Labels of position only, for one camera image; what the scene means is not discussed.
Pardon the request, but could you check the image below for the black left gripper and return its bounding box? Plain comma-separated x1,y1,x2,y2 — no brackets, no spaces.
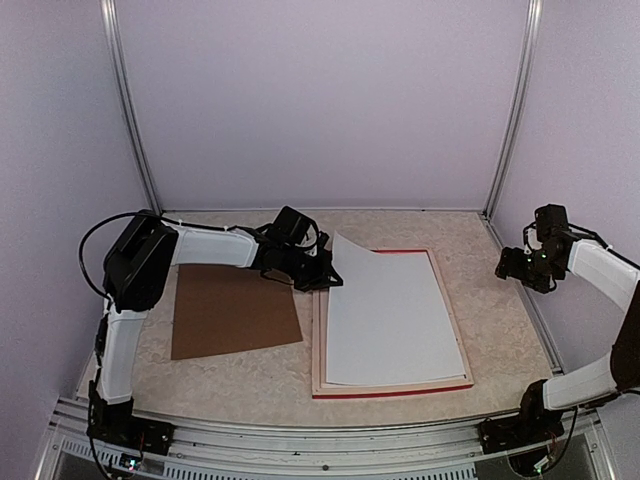
279,244,343,292

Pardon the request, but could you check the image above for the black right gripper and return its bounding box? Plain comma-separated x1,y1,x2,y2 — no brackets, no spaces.
496,246,564,293

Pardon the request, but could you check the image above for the red and black photo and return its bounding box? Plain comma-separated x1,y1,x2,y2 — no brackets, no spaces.
324,229,470,387

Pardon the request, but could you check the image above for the brown cardboard backing board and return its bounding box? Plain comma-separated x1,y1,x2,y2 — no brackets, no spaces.
171,265,302,360

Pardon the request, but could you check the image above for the wooden picture frame red edge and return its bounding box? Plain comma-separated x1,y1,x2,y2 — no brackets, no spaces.
311,247,475,400

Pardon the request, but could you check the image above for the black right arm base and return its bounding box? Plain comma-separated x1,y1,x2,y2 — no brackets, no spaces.
478,392,564,454

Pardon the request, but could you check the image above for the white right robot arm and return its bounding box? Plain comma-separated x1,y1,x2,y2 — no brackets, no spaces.
495,204,639,444

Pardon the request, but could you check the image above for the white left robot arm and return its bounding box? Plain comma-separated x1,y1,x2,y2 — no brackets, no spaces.
90,206,344,445

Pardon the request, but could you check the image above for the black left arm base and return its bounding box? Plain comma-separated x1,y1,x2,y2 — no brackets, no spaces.
87,391,175,456

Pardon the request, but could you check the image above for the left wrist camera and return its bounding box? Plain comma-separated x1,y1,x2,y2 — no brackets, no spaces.
269,206,329,251

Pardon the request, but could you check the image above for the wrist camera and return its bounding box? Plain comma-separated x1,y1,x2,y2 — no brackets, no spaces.
523,204,569,251
269,206,329,251

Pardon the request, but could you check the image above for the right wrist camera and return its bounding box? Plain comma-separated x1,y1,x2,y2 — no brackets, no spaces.
523,204,569,251

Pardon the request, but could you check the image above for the aluminium front rail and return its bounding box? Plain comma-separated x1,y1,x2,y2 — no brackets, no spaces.
33,398,620,479

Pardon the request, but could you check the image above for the right aluminium corner post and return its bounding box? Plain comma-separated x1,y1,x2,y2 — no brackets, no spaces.
483,0,544,223

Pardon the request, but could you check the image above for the aluminium corner post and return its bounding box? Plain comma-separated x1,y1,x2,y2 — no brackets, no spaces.
483,0,544,223
99,0,163,213

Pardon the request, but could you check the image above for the left aluminium corner post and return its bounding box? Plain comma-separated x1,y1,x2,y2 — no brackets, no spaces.
99,0,163,213

